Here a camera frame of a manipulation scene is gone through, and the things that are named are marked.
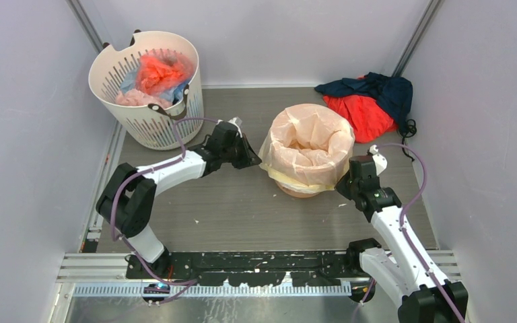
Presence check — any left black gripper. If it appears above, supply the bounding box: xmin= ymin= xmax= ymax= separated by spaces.
xmin=221 ymin=133 xmax=262 ymax=170

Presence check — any orange plastic trash bin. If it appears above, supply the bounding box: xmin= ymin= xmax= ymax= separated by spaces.
xmin=275 ymin=181 xmax=319 ymax=199

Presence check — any pale yellow trash bag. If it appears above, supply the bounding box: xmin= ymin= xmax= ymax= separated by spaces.
xmin=258 ymin=104 xmax=355 ymax=194

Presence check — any white slotted laundry basket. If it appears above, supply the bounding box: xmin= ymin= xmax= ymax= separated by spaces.
xmin=88 ymin=31 xmax=204 ymax=151

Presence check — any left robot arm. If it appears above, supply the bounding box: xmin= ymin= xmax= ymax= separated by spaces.
xmin=96 ymin=119 xmax=261 ymax=278

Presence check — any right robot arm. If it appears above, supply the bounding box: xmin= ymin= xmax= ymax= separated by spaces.
xmin=335 ymin=153 xmax=469 ymax=322

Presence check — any red plastic trash bag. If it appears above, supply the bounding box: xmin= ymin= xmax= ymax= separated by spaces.
xmin=135 ymin=48 xmax=195 ymax=96

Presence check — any pink plastic trash bag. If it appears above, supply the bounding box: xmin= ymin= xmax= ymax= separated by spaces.
xmin=114 ymin=89 xmax=173 ymax=108

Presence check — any blue plastic trash bag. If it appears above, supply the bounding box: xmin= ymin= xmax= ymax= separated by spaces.
xmin=119 ymin=69 xmax=188 ymax=105

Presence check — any red cloth garment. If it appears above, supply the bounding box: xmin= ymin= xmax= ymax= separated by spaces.
xmin=315 ymin=80 xmax=398 ymax=143

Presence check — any navy blue cloth garment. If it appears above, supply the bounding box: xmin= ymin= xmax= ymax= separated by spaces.
xmin=339 ymin=72 xmax=413 ymax=133

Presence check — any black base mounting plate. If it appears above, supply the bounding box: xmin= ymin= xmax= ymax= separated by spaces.
xmin=125 ymin=250 xmax=369 ymax=287

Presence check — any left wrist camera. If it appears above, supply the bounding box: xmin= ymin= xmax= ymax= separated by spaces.
xmin=228 ymin=116 xmax=243 ymax=137

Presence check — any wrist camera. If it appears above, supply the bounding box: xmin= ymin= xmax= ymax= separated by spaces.
xmin=228 ymin=116 xmax=243 ymax=137
xmin=368 ymin=145 xmax=388 ymax=176

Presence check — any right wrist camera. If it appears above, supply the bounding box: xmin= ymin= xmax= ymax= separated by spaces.
xmin=368 ymin=145 xmax=388 ymax=176

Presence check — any black cord on floor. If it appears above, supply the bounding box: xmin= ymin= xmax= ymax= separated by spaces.
xmin=397 ymin=116 xmax=418 ymax=162

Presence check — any aluminium rail frame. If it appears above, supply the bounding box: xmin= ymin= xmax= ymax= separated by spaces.
xmin=57 ymin=248 xmax=467 ymax=303

